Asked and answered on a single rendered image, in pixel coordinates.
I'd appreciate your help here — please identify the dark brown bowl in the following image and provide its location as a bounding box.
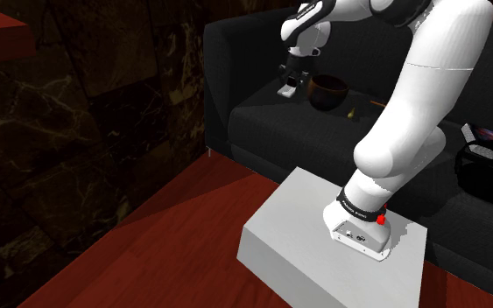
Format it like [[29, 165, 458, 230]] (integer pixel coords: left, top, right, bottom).
[[306, 74, 351, 112]]

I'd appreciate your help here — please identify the black sofa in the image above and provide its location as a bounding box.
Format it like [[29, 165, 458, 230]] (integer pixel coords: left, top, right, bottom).
[[203, 7, 493, 306]]

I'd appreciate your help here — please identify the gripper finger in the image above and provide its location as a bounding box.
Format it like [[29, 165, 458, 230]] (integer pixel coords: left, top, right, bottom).
[[276, 64, 299, 100], [298, 71, 313, 93]]

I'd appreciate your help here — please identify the grey robot stand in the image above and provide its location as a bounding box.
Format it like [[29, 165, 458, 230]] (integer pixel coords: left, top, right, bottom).
[[236, 165, 429, 308]]

